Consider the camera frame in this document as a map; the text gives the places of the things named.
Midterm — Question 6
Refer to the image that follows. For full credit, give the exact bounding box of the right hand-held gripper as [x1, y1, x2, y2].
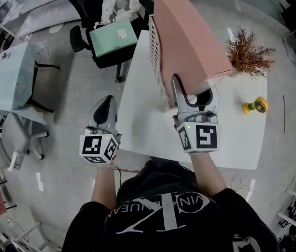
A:
[171, 74, 221, 154]

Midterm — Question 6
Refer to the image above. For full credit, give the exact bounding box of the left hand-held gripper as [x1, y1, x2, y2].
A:
[79, 95, 122, 165]

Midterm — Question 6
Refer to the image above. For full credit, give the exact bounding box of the white perforated file holder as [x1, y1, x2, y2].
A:
[149, 14, 176, 112]

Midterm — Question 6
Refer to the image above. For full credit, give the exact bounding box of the pink folder box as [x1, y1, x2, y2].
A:
[154, 0, 234, 107]

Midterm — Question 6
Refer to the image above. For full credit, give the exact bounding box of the person's left forearm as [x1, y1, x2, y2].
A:
[91, 163, 117, 210]

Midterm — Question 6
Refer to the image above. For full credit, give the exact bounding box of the person's right forearm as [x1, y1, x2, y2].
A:
[189, 152, 228, 196]

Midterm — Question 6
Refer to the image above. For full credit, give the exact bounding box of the mint green box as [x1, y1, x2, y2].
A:
[89, 18, 138, 58]

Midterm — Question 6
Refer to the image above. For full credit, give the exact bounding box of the white rectangular table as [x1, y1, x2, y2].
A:
[118, 29, 269, 171]

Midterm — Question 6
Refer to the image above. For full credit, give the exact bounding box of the yellow handheld fan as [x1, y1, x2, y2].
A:
[242, 96, 269, 115]

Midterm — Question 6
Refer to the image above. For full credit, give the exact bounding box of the orange potted plant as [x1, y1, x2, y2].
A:
[226, 26, 277, 78]

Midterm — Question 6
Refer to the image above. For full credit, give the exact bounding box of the person's black trouser leg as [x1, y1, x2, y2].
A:
[150, 156, 180, 169]

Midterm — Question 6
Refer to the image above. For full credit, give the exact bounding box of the light blue cloth table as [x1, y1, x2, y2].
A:
[0, 40, 61, 125]

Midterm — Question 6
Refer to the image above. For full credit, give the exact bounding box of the white printed tote bag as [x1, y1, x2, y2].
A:
[101, 0, 145, 26]

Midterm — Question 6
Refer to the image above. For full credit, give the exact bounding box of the person's black printed shirt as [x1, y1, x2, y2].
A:
[61, 160, 279, 252]

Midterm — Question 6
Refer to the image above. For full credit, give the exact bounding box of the grey shoulder strap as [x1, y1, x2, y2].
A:
[231, 234, 260, 252]

